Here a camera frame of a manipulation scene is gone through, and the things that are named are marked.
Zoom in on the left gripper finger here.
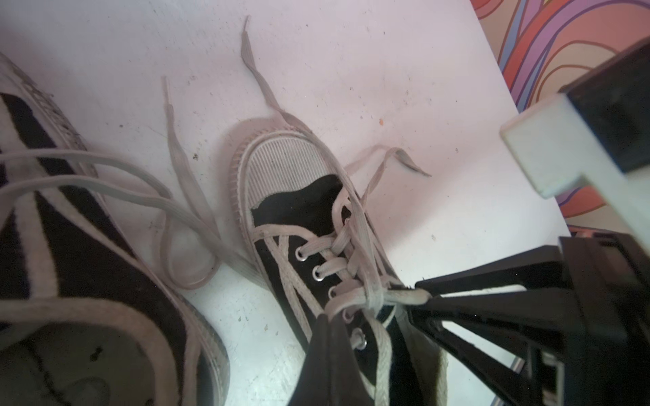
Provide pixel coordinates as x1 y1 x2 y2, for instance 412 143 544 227
289 314 355 405

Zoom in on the sneaker white shoelace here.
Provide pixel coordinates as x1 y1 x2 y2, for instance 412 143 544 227
239 14 433 321

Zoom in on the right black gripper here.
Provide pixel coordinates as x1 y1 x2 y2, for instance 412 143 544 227
409 39 649 405

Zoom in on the black white sneaker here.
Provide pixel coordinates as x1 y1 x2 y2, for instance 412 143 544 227
230 129 447 405
1 58 230 405

